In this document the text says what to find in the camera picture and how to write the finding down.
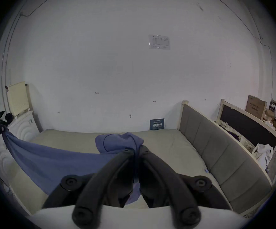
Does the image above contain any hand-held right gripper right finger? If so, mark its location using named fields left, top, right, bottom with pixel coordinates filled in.
left=138, top=145, right=233, bottom=229

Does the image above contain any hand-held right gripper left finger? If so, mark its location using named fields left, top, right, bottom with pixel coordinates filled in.
left=42, top=148, right=136, bottom=229

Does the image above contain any blue garment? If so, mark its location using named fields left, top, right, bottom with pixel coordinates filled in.
left=2, top=128, right=145, bottom=205

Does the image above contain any black clothes pile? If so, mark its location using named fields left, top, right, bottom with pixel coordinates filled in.
left=0, top=110, right=15, bottom=126

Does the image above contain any white moulded footboard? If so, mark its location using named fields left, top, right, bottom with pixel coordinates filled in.
left=0, top=110, right=42, bottom=176

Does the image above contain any bed with beige sheet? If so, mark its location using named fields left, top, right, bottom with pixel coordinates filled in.
left=9, top=128, right=227, bottom=217

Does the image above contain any cream padded panel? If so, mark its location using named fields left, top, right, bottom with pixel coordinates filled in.
left=7, top=81, right=31, bottom=117

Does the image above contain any dark blue sign card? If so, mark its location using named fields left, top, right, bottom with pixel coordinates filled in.
left=150, top=118, right=165, bottom=131

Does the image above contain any grey padded headboard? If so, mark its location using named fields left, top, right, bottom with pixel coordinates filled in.
left=178, top=100, right=273, bottom=215

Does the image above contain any white plastic bag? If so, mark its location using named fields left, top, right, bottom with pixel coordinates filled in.
left=252, top=144, right=274, bottom=171

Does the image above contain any brown carton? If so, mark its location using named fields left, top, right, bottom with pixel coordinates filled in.
left=245, top=94, right=268, bottom=120

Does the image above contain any paper notice sheet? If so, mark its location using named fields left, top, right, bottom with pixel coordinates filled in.
left=148, top=34, right=171, bottom=50

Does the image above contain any bed frame with black headboard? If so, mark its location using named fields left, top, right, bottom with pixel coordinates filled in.
left=215, top=99, right=276, bottom=157

